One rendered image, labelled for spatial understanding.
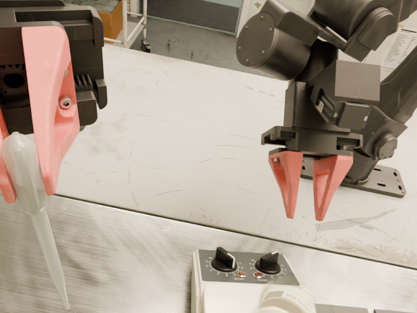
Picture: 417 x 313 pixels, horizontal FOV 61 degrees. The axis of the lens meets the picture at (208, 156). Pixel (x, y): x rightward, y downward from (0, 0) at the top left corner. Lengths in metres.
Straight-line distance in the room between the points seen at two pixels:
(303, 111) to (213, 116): 0.37
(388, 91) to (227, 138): 0.29
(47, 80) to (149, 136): 0.50
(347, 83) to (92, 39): 0.22
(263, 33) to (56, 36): 0.24
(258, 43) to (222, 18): 2.89
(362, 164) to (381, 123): 0.10
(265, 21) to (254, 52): 0.03
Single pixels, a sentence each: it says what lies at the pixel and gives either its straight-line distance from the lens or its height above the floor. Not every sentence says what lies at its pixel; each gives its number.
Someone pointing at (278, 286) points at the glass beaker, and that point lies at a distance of 0.35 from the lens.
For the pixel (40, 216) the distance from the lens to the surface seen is 0.18.
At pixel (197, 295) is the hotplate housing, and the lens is 0.42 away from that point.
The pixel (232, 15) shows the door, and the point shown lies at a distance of 3.25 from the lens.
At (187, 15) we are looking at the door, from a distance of 3.31.
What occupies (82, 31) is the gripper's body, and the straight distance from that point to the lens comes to 0.22.
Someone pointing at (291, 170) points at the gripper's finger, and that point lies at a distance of 0.39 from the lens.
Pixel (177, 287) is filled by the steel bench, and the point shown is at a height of 0.90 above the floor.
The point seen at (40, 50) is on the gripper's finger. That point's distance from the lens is 0.19.
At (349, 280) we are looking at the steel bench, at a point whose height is 0.90.
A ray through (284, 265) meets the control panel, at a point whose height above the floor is 0.94.
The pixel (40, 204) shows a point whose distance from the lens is 0.17.
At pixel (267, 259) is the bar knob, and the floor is 0.97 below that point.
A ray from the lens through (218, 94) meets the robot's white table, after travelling 0.81.
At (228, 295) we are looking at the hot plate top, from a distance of 0.40.
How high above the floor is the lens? 1.34
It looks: 43 degrees down
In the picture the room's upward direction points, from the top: 11 degrees clockwise
